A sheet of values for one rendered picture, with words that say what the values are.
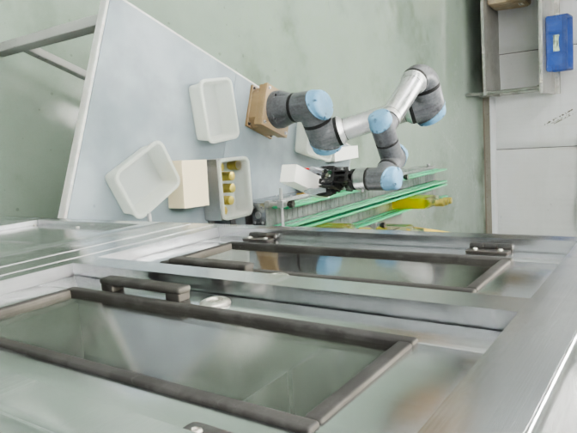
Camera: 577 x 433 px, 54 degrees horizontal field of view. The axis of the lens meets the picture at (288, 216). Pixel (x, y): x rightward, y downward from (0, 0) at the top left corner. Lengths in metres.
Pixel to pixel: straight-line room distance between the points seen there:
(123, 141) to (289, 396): 1.51
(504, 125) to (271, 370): 7.53
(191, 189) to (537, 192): 6.36
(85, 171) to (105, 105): 0.21
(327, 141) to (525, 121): 5.79
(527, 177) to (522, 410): 7.56
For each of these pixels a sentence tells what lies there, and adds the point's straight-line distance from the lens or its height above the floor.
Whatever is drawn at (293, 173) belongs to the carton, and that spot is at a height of 1.10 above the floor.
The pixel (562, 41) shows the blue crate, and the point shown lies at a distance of 7.19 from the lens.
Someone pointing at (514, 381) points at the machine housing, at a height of 2.11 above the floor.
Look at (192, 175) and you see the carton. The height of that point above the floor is 0.82.
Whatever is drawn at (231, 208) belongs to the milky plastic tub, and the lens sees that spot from 2.19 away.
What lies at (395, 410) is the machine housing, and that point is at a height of 2.04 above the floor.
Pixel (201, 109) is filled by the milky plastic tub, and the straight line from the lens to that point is 2.05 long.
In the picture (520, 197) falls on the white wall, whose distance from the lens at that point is 7.95.
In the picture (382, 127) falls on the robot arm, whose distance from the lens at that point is 1.85.
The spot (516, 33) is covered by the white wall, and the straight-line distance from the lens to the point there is 7.97.
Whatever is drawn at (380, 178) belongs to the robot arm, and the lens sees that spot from 1.83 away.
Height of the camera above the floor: 2.20
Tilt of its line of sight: 35 degrees down
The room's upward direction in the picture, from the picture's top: 91 degrees clockwise
